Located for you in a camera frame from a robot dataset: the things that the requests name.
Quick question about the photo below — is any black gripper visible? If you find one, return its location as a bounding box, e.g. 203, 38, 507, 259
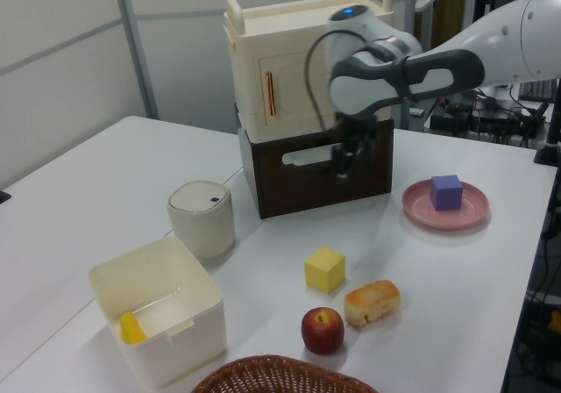
331, 111, 380, 180

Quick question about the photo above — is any purple cube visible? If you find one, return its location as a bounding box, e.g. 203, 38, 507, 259
430, 174, 465, 212

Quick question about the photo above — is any yellow cube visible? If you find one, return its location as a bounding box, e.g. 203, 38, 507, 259
304, 247, 347, 295

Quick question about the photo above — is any pink plate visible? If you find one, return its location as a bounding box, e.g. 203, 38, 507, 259
401, 179, 491, 231

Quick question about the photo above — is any dark brown box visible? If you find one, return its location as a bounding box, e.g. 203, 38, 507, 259
236, 118, 394, 220

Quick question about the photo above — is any cream toy cabinet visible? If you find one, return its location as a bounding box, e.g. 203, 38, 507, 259
224, 0, 395, 142

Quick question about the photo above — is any toasted bread roll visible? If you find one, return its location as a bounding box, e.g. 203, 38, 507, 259
343, 280, 403, 329

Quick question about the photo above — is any white lidded bin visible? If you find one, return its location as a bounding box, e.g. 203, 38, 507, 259
167, 180, 237, 261

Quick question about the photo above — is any wooden cupboard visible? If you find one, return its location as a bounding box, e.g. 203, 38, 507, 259
414, 0, 466, 53

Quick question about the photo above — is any red apple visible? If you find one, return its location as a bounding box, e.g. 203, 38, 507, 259
300, 307, 345, 355

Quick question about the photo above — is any brown wicker basket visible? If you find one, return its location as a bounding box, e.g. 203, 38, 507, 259
190, 354, 380, 393

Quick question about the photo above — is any white plastic container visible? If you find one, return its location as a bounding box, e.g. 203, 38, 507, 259
88, 236, 227, 389

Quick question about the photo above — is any yellow banana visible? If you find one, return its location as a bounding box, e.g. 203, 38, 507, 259
119, 311, 149, 346

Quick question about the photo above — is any clear box handle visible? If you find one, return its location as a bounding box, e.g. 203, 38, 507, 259
282, 146, 337, 167

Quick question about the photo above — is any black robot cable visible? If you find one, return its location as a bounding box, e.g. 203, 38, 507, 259
304, 28, 367, 136

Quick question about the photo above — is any copper door handle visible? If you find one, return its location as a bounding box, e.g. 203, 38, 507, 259
264, 71, 281, 117

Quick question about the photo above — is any black camera stand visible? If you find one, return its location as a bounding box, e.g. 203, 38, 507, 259
533, 98, 561, 166

